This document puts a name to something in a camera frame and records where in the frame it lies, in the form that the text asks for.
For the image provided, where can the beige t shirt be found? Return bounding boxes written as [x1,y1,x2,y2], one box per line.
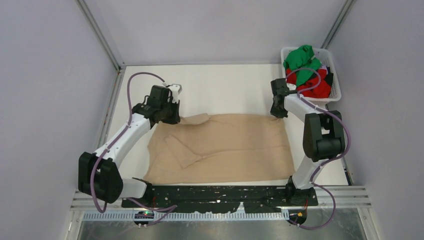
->
[144,113,295,185]

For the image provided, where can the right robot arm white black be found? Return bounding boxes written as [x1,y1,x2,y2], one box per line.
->
[270,78,346,205]

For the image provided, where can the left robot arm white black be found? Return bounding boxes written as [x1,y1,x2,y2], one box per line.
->
[77,84,182,207]

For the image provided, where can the green t shirt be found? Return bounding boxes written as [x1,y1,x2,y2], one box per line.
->
[283,45,322,87]

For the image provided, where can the red t shirt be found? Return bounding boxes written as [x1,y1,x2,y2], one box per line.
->
[286,72,332,99]

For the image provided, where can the black garment in basket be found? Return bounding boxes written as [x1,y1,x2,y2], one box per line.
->
[317,64,334,88]

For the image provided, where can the white plastic laundry basket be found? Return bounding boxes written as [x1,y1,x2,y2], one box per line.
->
[280,47,341,105]

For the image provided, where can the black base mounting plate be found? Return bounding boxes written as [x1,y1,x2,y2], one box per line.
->
[121,185,318,214]

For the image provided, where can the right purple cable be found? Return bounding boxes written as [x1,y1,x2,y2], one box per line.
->
[284,67,352,231]

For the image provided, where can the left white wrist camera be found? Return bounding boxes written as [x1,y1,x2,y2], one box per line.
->
[163,83,183,104]

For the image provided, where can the white slotted cable duct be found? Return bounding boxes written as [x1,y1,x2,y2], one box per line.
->
[82,209,289,222]

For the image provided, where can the aluminium frame rail front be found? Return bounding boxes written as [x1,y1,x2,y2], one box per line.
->
[70,185,372,211]

